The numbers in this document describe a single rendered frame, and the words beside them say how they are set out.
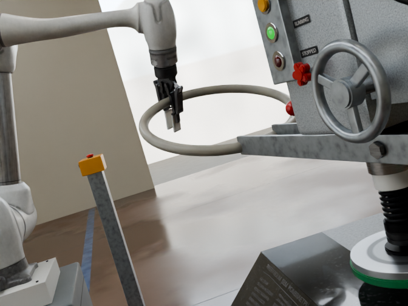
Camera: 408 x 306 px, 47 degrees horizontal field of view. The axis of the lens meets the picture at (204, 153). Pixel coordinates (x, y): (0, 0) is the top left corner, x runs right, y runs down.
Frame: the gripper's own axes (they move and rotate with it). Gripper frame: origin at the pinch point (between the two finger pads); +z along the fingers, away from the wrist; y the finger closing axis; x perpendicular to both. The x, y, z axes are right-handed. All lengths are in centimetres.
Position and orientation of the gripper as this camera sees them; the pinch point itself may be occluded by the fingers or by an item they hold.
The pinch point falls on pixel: (172, 121)
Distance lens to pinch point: 164.1
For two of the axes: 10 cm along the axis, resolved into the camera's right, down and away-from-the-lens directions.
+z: 1.0, 8.7, 4.7
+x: 7.3, -3.9, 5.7
